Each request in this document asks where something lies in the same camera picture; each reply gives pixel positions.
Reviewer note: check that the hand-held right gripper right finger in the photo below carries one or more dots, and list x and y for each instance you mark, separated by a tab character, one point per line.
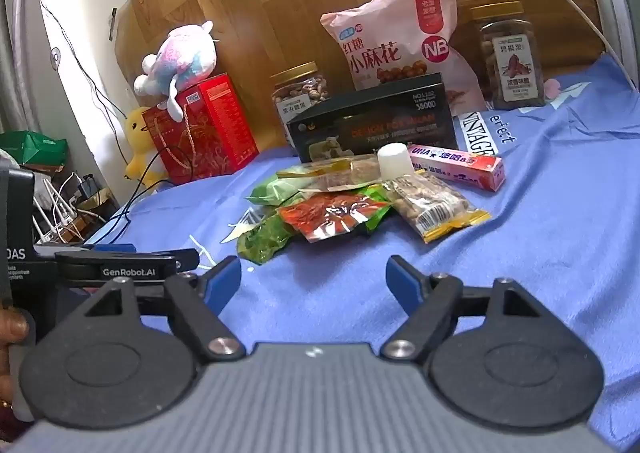
402	285

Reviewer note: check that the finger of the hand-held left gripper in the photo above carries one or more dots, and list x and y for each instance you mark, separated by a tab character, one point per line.
110	248
125	268

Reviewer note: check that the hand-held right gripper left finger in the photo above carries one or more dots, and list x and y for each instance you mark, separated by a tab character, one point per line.
224	285

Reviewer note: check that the dark green snack packet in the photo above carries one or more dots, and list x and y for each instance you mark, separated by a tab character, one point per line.
262	240

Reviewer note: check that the bright green snack packet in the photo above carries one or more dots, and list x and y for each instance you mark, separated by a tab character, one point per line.
377	208

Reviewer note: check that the clear peanut packet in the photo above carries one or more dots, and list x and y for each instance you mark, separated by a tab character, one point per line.
435	208

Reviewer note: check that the red snack packet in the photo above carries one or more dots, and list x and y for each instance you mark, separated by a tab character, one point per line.
330	215

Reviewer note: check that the pale green snack packet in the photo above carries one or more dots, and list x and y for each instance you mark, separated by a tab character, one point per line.
272	190

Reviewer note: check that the pink candy box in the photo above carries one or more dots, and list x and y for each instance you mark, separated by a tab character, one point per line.
455	165

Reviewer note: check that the clear yellow snack packet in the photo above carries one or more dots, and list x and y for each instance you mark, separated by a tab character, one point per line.
330	175

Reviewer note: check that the person's left hand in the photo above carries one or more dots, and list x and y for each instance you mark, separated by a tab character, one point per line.
12	325

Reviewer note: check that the white power strip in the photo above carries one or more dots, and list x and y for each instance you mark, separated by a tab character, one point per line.
62	223

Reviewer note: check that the green carton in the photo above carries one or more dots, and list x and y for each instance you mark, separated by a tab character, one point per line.
35	148

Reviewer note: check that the yellow duck plush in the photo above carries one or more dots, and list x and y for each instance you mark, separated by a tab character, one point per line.
137	138

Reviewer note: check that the small white cup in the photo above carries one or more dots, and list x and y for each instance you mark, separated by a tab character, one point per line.
395	160

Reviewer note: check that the blue printed blanket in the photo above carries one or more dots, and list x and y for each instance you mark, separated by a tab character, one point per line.
550	233

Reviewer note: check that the red gift box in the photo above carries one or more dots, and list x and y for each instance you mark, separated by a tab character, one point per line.
215	128

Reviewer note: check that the pink blue plush toy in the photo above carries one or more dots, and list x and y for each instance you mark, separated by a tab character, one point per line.
182	58

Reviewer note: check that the gold-lid nut jar white label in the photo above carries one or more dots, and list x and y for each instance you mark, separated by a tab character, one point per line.
300	93

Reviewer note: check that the pink snack bag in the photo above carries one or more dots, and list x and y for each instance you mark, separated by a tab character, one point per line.
390	48

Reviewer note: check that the gold-lid nut jar dark label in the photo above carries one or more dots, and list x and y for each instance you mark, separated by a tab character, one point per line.
510	58

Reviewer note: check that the wooden board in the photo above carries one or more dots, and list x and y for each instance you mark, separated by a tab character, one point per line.
250	8

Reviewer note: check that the wooden headboard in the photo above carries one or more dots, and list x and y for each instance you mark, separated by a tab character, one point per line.
555	8

